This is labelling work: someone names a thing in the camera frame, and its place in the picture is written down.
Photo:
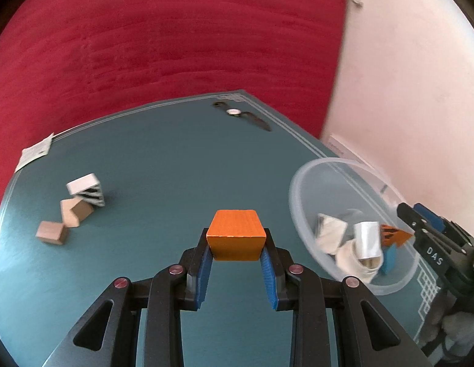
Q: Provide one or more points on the clear plastic bowl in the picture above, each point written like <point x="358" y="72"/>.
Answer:
<point x="309" y="198"/>

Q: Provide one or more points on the plain orange block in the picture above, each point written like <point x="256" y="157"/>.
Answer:
<point x="237" y="233"/>

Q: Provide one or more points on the blue block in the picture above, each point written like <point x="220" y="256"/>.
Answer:
<point x="390" y="260"/>

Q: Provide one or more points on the red quilted blanket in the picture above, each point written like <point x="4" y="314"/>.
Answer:
<point x="164" y="38"/>

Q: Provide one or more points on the white round bowl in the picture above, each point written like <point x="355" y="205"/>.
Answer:
<point x="349" y="258"/>

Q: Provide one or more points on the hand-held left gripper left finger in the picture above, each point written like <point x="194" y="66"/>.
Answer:
<point x="202" y="275"/>

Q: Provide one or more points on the plain white block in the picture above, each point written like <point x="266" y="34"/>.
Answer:
<point x="369" y="239"/>

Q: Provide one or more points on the white zebra-striped wedge block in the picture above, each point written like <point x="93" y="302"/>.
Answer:
<point x="330" y="233"/>
<point x="82" y="183"/>

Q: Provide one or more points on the brown wooden block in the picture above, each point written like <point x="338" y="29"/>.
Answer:
<point x="49" y="232"/>

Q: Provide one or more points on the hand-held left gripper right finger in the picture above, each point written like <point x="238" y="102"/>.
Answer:
<point x="268" y="275"/>

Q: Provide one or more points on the white paper slip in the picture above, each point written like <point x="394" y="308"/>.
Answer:
<point x="32" y="153"/>

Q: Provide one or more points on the orange black-striped block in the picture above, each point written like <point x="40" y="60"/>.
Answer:
<point x="397" y="237"/>

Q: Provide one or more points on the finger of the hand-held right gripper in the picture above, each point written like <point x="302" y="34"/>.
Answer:
<point x="428" y="216"/>
<point x="407" y="214"/>

